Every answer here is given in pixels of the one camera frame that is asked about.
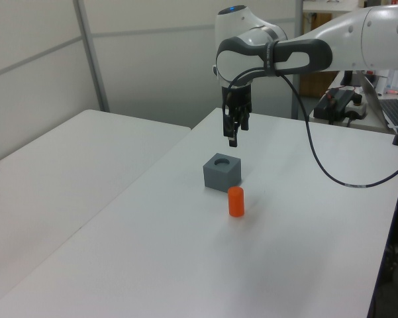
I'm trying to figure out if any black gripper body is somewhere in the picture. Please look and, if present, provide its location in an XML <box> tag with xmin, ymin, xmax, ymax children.
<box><xmin>221</xmin><ymin>82</ymin><xmax>254</xmax><ymax>117</ymax></box>

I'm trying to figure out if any orange cylinder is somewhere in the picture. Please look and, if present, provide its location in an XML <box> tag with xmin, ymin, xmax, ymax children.
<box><xmin>227</xmin><ymin>186</ymin><xmax>246</xmax><ymax>219</ymax></box>

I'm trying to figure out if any grey block with round hole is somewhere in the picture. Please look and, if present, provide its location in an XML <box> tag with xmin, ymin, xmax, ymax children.
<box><xmin>203</xmin><ymin>152</ymin><xmax>243</xmax><ymax>193</ymax></box>

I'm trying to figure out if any wooden cabinet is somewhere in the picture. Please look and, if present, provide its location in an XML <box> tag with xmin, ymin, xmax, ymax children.
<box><xmin>299</xmin><ymin>12</ymin><xmax>338</xmax><ymax>99</ymax></box>

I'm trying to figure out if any black power supply box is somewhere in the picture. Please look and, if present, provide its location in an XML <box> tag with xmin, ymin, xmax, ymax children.
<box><xmin>313</xmin><ymin>87</ymin><xmax>356</xmax><ymax>125</ymax></box>

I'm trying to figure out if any silver laptop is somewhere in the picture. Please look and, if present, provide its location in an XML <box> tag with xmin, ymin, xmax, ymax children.
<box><xmin>355</xmin><ymin>70</ymin><xmax>398</xmax><ymax>131</ymax></box>

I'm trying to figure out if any black strap on arm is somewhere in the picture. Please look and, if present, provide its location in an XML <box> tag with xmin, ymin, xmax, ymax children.
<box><xmin>263</xmin><ymin>41</ymin><xmax>281</xmax><ymax>78</ymax></box>

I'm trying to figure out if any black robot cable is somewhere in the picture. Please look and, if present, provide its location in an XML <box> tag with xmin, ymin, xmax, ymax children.
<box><xmin>222</xmin><ymin>66</ymin><xmax>398</xmax><ymax>189</ymax></box>

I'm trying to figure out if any grey partition post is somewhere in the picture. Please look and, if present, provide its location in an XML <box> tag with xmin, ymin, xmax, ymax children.
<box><xmin>290</xmin><ymin>0</ymin><xmax>306</xmax><ymax>121</ymax></box>

